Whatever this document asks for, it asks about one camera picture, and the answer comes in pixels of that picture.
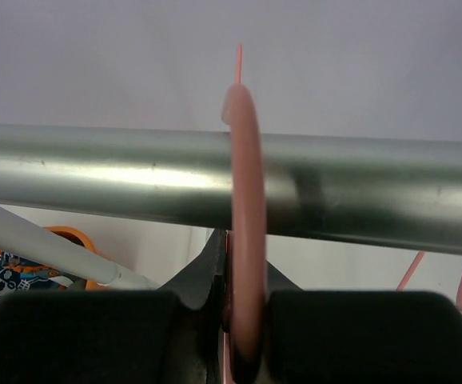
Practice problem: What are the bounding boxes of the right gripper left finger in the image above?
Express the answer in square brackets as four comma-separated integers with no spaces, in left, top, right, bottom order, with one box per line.
[0,230,226,383]

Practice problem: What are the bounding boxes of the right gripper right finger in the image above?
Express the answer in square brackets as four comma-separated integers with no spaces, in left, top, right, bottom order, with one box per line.
[259,266,462,384]

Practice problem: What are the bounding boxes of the colourful patterned shorts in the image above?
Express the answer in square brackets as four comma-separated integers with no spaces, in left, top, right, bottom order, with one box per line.
[0,251,84,298]

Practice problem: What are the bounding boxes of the silver clothes rack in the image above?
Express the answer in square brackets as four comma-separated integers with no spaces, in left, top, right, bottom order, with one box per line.
[0,122,462,291]

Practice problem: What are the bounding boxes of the orange plastic laundry basket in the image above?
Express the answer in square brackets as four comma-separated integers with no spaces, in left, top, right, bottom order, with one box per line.
[0,226,106,291]

